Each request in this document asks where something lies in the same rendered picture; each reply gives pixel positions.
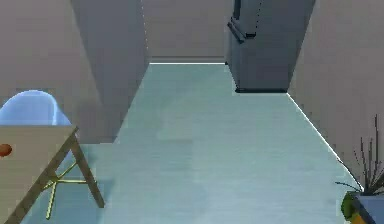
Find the house plant in blue pot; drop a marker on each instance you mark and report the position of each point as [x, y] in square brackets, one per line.
[368, 200]

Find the red round fruit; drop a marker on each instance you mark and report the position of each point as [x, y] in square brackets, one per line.
[4, 150]

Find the beige wooden table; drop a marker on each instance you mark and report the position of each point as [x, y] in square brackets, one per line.
[28, 156]

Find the pale blue shell chair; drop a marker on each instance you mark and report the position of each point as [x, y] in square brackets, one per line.
[31, 108]

